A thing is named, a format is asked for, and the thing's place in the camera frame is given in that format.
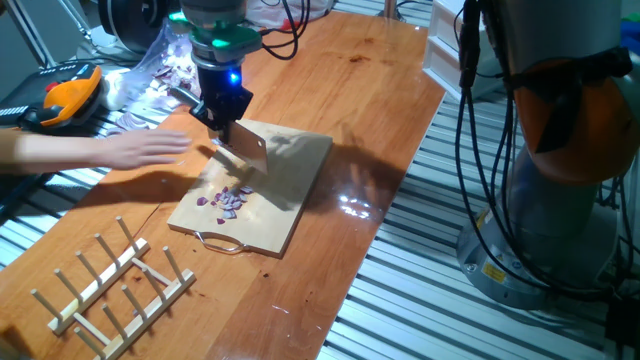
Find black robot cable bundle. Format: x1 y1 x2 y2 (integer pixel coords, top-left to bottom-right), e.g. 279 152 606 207
452 0 640 304

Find wooden cutting board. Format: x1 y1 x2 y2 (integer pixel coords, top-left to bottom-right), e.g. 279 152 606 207
167 118 335 260

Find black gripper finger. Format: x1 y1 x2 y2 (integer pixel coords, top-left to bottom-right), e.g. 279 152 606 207
233 87 255 124
188 99 237 146

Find white plastic shopping bag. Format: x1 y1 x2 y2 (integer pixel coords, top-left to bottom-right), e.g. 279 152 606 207
245 0 336 30

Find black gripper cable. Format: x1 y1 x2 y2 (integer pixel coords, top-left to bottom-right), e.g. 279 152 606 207
258 0 312 62

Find clear purple plastic bag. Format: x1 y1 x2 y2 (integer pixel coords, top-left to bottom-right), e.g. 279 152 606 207
106 19 202 112

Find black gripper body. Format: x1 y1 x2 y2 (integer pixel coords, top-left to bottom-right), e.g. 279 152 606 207
196 63 247 125

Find pile of onion slices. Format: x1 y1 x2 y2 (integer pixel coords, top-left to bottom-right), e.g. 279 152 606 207
106 111 151 137

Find person's forearm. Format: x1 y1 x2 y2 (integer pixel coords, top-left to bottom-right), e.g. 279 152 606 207
0 129 109 175

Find red onion half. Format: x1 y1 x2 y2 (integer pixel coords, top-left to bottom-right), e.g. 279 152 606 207
196 184 255 226

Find black filament spool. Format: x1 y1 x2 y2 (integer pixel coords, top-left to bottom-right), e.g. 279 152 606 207
97 0 172 55

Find black inline cable adapter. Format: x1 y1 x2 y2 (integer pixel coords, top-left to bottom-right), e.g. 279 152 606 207
458 0 482 92

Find blue plastic bag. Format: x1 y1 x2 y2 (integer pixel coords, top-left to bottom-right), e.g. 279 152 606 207
619 12 640 57

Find steel handled kitchen knife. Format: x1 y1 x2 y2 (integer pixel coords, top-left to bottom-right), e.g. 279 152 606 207
169 87 270 175

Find orange black teach pendant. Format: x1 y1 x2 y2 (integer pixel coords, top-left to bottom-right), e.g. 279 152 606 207
0 62 109 135

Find black keyboard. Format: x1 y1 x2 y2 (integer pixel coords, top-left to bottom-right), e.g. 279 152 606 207
0 170 54 219

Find wooden peg rack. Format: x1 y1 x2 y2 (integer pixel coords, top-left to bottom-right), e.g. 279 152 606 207
29 215 197 360

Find person's hand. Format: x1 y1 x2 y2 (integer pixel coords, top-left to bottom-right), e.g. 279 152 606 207
97 128 193 172

